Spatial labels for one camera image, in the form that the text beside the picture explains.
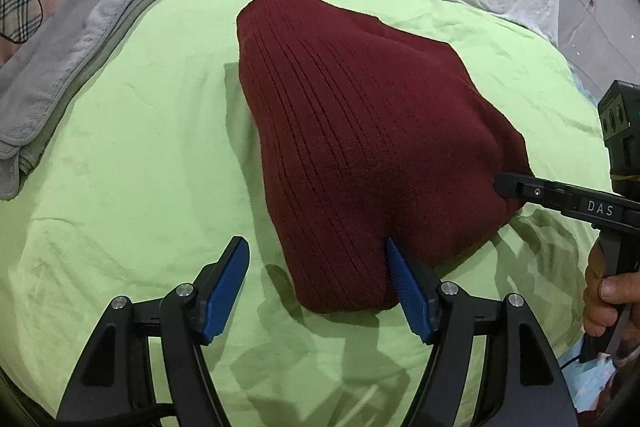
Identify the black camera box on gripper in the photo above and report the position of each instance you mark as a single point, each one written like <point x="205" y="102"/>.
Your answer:
<point x="619" y="114"/>

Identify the light green bed sheet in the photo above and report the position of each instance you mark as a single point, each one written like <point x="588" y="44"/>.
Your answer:
<point x="155" y="166"/>

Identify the dark red knit hooded sweater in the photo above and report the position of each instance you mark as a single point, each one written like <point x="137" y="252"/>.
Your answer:
<point x="368" y="133"/>

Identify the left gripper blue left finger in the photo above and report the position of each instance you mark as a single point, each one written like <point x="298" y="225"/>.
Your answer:
<point x="218" y="284"/>

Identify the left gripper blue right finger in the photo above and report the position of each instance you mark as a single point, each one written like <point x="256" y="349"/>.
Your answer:
<point x="416" y="287"/>

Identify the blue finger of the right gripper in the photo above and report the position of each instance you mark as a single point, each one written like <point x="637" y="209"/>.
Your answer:
<point x="549" y="194"/>

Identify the person's right hand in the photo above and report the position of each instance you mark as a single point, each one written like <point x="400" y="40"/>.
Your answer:
<point x="602" y="294"/>

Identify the folded grey towel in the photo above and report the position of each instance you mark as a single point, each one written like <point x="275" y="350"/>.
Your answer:
<point x="42" y="77"/>

